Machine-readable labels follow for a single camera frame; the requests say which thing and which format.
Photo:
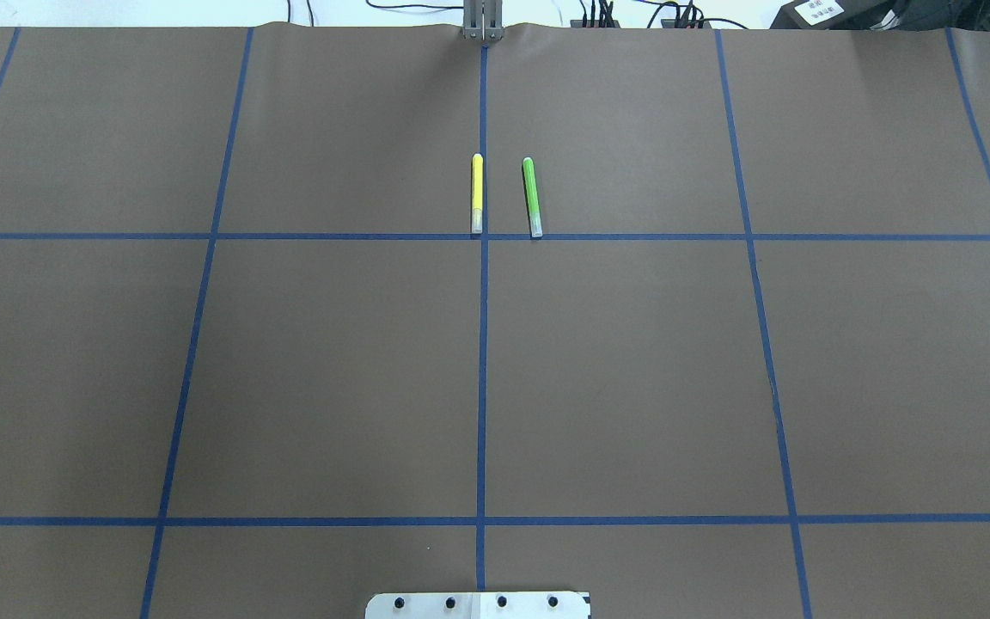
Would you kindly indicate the brown paper table mat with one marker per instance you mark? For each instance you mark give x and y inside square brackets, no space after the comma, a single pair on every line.
[254,364]

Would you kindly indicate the black labelled box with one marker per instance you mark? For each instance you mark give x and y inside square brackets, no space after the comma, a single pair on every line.
[832,15]

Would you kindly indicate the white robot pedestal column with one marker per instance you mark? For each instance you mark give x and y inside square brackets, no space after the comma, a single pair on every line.
[480,604]

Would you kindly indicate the green marker pen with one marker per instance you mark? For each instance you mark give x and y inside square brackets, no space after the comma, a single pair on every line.
[532,197]

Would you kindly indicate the aluminium frame post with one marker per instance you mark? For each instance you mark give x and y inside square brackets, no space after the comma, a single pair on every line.
[482,20]

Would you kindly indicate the yellow marker pen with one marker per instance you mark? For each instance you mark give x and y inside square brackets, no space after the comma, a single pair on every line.
[477,185]

